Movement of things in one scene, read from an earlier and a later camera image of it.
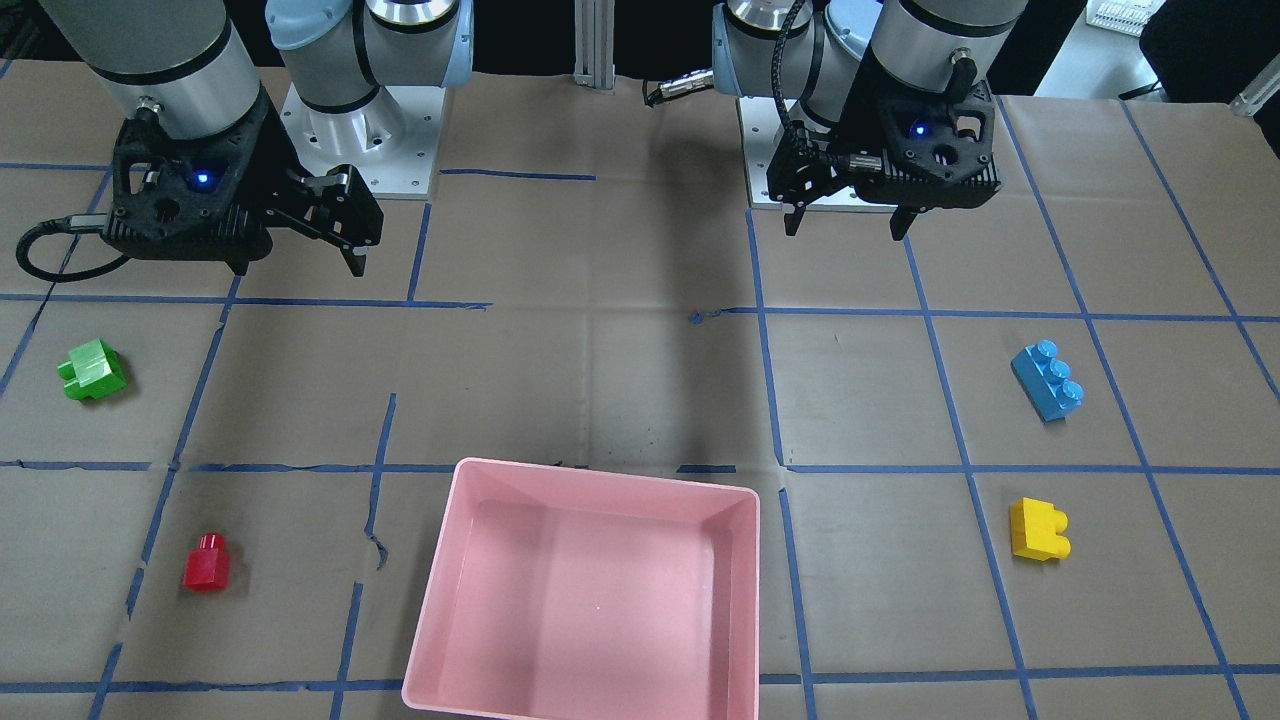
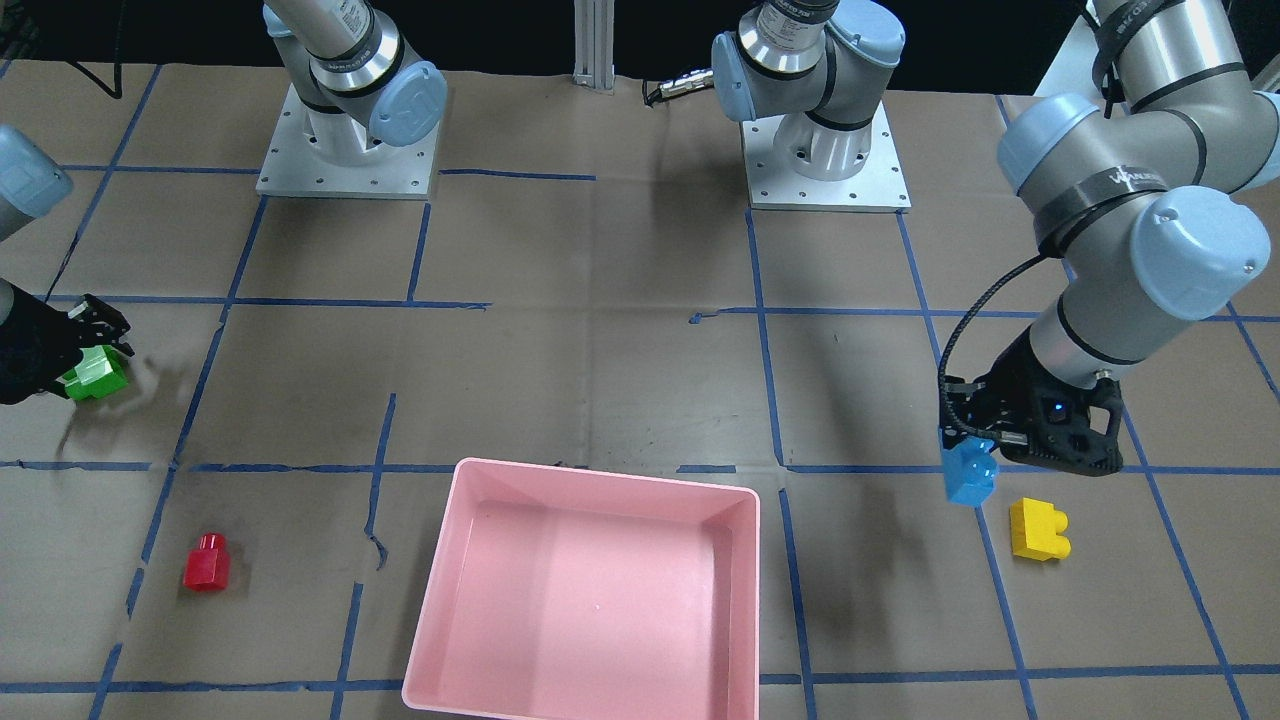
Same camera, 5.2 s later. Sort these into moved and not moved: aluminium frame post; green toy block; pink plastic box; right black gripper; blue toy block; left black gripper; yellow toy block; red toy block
Moved: right black gripper; left black gripper; blue toy block
Not moved: red toy block; aluminium frame post; yellow toy block; pink plastic box; green toy block
